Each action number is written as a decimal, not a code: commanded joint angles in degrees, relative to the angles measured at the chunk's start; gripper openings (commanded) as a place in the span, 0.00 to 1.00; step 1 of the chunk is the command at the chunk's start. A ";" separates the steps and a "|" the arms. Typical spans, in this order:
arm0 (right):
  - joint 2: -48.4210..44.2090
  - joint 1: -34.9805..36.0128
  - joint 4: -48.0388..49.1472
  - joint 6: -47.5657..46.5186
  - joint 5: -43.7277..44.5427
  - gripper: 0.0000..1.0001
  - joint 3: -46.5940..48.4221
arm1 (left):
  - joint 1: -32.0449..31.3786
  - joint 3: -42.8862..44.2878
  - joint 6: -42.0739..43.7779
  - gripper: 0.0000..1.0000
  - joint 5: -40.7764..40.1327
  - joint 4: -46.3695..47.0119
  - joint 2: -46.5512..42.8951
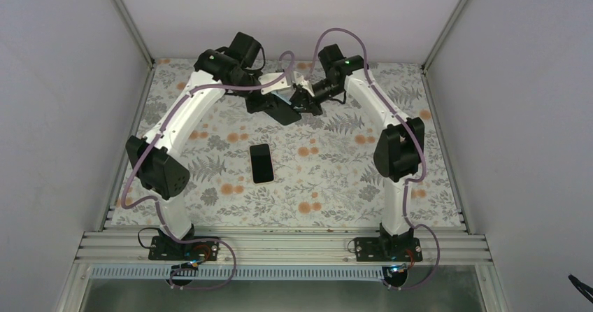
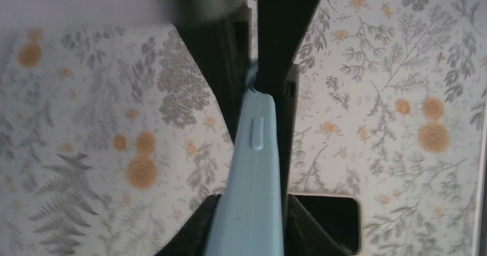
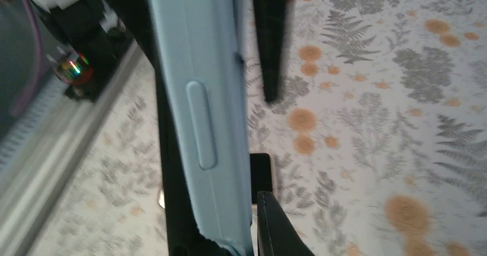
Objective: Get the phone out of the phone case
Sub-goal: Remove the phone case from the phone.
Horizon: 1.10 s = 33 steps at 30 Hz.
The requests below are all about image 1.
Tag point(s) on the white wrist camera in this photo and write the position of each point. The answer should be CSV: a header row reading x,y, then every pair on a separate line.
x,y
272,82
299,81

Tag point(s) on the right aluminium corner post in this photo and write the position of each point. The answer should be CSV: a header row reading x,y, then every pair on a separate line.
x,y
450,23

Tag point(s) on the slotted cable duct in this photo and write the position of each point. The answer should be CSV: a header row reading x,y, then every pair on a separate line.
x,y
245,272

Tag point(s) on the light blue phone case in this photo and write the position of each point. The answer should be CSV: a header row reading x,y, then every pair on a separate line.
x,y
282,98

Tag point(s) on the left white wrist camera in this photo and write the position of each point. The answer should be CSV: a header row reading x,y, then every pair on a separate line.
x,y
272,82

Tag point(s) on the left aluminium corner post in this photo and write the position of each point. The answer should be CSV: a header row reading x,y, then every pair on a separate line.
x,y
133,30

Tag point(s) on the phone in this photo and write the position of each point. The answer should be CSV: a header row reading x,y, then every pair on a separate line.
x,y
261,163

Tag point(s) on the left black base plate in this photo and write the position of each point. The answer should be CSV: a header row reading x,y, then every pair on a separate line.
x,y
163,247

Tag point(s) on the black object at edge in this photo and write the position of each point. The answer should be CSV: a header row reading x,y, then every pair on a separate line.
x,y
584,289

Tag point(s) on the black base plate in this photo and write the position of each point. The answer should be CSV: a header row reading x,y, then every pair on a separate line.
x,y
387,247
163,247

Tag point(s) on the black smartphone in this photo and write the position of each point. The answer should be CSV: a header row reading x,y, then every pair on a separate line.
x,y
281,111

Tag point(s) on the aluminium corner post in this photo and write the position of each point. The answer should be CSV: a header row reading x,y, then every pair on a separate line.
x,y
133,30
450,23

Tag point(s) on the aluminium mounting rail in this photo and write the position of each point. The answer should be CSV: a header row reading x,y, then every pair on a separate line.
x,y
254,246

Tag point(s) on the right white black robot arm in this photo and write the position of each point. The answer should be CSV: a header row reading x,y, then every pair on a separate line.
x,y
399,152

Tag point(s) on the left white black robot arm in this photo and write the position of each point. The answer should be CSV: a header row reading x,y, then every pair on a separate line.
x,y
154,156

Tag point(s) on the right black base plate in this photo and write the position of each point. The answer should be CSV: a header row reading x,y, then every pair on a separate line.
x,y
387,247

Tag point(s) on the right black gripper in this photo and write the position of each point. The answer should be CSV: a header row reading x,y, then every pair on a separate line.
x,y
301,98

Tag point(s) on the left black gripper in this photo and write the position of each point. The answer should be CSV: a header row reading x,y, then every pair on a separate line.
x,y
262,105

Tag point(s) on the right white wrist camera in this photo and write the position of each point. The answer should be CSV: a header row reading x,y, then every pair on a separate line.
x,y
299,81

